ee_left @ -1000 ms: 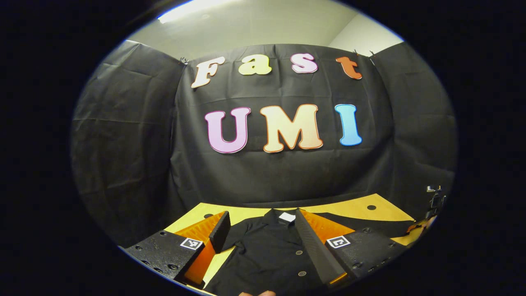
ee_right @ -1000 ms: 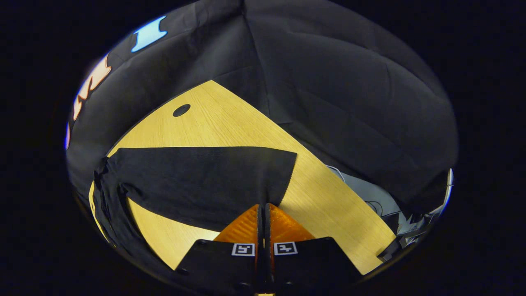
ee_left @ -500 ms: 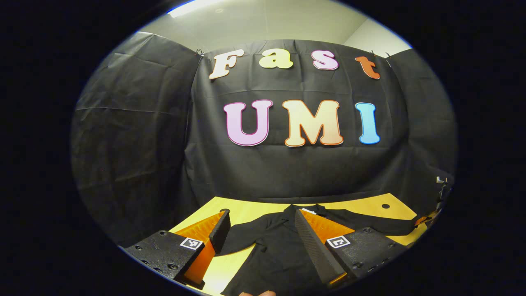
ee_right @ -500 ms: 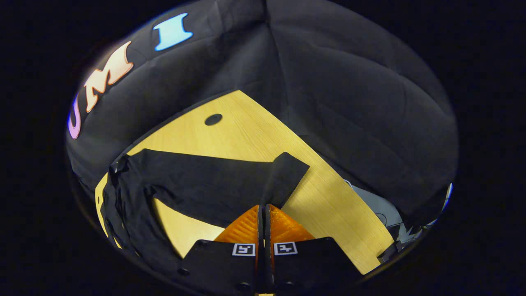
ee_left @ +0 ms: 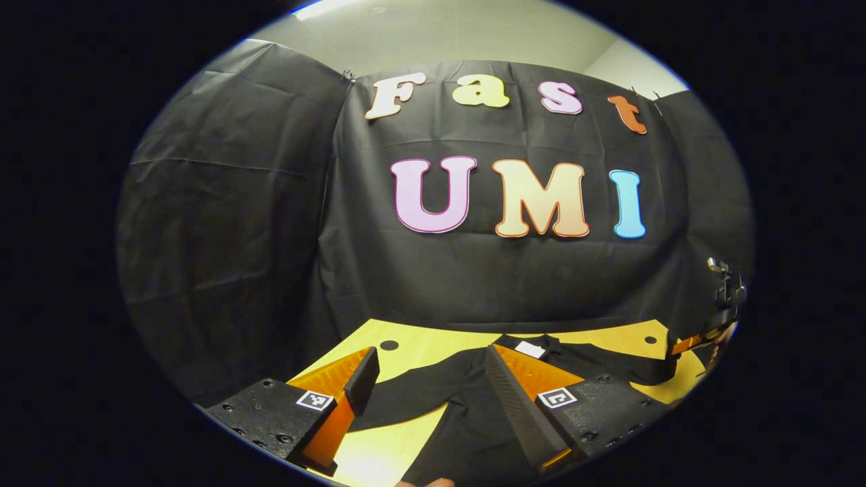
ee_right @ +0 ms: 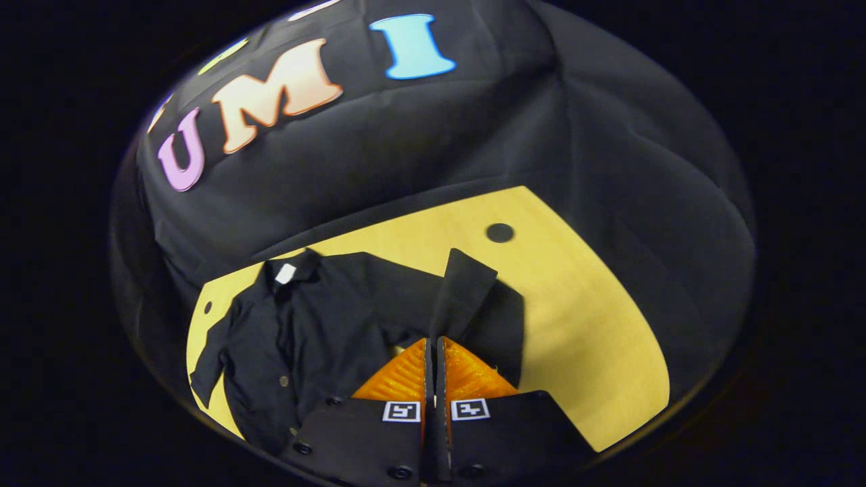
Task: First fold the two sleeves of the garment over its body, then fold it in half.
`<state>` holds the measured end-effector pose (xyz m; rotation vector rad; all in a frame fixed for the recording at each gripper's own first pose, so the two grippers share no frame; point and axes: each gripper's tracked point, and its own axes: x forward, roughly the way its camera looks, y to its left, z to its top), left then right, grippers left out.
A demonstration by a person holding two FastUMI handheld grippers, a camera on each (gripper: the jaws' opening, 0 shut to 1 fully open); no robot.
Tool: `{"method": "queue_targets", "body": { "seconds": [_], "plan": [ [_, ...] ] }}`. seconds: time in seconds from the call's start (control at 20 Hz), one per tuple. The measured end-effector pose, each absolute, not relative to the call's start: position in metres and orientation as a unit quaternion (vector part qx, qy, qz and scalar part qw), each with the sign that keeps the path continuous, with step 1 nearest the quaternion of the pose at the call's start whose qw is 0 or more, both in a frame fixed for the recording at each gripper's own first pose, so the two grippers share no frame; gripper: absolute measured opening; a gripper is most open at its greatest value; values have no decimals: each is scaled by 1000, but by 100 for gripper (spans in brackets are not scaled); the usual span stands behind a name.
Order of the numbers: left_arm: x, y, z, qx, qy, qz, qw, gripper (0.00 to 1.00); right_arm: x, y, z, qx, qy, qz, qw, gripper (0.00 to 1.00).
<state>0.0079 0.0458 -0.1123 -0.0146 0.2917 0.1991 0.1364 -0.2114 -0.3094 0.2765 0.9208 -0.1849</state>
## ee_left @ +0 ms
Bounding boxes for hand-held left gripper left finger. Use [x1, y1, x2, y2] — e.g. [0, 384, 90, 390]
[203, 346, 382, 478]

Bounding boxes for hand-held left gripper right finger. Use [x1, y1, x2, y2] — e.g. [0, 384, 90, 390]
[484, 344, 668, 474]

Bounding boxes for black button shirt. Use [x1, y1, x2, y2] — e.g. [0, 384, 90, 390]
[352, 333, 681, 487]

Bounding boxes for black backdrop cloth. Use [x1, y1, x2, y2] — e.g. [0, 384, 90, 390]
[116, 39, 756, 408]

